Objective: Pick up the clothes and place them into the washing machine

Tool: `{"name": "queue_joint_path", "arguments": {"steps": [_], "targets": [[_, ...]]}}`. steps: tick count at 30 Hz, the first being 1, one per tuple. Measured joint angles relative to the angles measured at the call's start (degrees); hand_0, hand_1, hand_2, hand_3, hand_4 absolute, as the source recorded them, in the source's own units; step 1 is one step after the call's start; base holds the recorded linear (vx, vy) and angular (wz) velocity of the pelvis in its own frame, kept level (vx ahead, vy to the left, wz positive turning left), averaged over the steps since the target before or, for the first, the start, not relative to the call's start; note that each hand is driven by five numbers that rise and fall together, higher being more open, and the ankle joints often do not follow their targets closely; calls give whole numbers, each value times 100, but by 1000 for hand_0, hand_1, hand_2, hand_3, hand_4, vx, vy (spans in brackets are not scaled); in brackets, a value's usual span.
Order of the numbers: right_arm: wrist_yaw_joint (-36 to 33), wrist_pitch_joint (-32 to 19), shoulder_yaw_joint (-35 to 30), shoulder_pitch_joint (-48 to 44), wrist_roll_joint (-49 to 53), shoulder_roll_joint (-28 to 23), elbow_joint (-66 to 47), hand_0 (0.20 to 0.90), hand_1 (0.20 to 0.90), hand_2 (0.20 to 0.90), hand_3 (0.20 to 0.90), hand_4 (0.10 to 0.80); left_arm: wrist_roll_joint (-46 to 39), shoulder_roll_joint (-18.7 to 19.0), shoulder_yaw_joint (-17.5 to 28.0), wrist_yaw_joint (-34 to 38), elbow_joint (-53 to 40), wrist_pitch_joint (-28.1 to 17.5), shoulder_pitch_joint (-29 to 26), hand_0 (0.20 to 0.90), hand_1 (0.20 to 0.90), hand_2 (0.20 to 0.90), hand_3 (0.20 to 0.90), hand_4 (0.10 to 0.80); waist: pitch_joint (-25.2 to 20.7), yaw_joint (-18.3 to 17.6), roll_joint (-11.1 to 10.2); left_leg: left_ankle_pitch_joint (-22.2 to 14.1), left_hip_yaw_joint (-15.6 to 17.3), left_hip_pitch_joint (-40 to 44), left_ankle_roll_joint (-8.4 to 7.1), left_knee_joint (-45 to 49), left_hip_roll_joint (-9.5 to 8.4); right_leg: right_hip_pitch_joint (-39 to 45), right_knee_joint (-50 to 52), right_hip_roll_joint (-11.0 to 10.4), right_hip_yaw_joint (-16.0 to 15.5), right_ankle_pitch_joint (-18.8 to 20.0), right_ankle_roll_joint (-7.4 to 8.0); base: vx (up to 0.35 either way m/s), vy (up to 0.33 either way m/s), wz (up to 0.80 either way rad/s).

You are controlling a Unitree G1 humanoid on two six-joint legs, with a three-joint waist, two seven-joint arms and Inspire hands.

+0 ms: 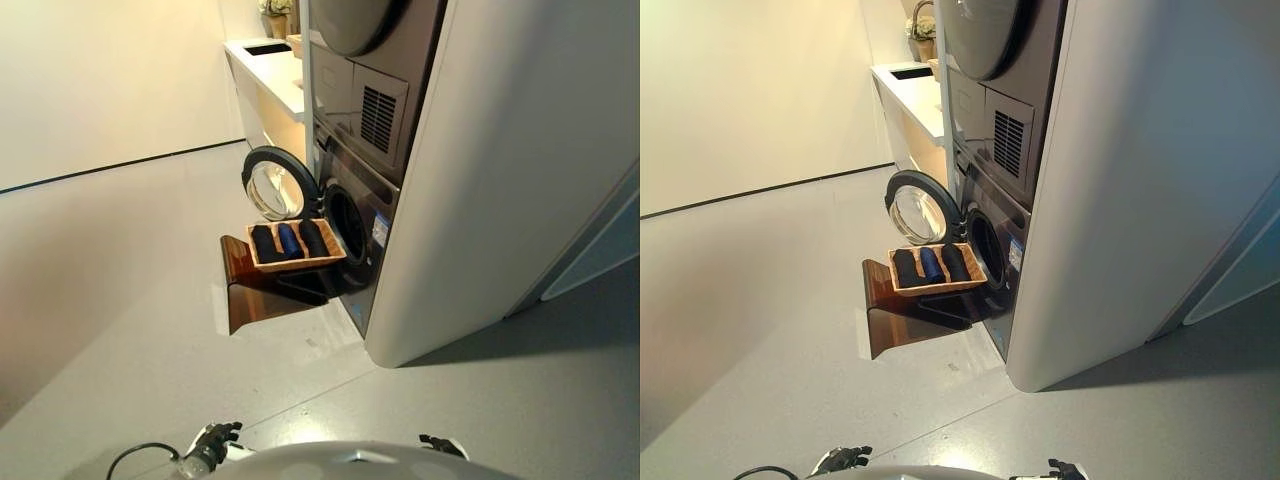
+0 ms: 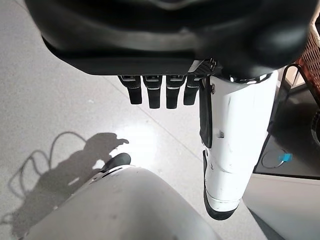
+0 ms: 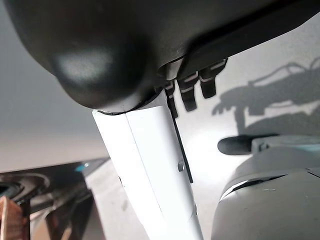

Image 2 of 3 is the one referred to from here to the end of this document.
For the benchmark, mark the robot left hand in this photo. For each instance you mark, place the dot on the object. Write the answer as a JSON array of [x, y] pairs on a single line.
[[140, 37]]

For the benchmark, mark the rectangular wicker basket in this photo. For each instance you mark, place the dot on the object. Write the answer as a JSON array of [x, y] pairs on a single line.
[[311, 42]]

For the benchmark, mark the robot left silver leg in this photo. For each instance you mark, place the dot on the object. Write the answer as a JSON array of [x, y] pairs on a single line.
[[130, 205]]

